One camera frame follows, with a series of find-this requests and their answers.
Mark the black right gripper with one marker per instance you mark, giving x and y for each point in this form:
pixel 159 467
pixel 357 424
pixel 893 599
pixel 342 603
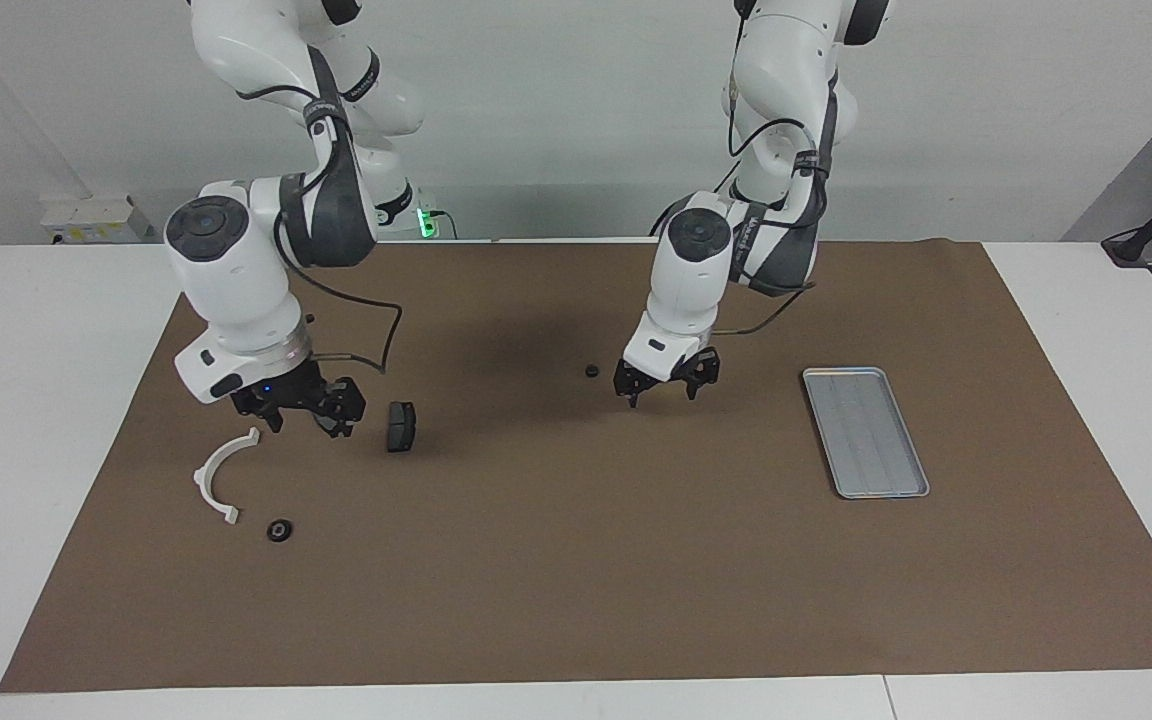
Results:
pixel 301 390

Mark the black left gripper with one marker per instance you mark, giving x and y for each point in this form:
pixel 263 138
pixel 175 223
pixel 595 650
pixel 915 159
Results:
pixel 666 375

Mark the large black bearing gear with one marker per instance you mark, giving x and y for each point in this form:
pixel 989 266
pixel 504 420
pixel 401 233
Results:
pixel 280 530

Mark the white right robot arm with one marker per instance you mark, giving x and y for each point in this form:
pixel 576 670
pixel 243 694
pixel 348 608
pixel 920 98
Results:
pixel 236 280

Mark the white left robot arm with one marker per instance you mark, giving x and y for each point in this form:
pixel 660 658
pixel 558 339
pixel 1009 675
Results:
pixel 786 60

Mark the silver metal tray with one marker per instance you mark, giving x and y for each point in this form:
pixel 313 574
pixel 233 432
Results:
pixel 866 432

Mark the rectangular dark grey brake pad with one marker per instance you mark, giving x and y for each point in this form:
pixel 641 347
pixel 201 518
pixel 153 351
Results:
pixel 402 427

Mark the brown table mat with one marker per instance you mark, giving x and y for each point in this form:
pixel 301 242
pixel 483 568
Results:
pixel 586 560

